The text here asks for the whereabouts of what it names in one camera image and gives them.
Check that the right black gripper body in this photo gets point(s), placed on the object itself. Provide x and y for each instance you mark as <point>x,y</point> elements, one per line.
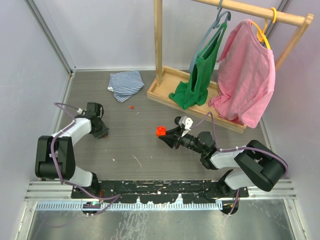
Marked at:
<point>186,140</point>

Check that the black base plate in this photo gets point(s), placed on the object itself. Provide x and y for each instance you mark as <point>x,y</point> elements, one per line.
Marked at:
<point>166,191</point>

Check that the blue striped folded cloth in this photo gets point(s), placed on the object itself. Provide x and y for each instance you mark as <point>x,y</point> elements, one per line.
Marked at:
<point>125,84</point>

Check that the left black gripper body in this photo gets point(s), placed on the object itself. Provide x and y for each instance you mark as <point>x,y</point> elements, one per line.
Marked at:
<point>102,130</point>

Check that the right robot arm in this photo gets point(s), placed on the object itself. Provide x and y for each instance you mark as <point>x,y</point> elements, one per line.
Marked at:
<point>259,166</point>

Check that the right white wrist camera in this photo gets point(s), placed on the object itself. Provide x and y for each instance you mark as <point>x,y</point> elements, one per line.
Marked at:
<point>185,123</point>

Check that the pink t-shirt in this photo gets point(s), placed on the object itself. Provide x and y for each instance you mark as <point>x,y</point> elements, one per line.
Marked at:
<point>246,77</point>

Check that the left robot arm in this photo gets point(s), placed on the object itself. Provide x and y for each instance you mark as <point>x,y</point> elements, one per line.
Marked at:
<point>55,158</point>

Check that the orange earbud case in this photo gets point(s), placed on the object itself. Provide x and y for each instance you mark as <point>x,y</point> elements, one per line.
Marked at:
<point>161,131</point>

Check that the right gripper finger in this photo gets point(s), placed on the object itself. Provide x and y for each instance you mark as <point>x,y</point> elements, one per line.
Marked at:
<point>175,132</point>
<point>170,141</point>

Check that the yellow clothes hanger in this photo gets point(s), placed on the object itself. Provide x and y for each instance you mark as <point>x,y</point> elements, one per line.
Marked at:
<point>261,33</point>

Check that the wooden clothes rack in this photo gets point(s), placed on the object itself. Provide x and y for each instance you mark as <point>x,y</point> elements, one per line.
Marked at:
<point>168,78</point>

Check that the black earbud charging case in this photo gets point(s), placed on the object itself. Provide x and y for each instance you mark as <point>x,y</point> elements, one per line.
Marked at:
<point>177,120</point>

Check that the green tank top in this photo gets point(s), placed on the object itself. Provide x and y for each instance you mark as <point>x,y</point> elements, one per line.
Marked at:
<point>195,91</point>

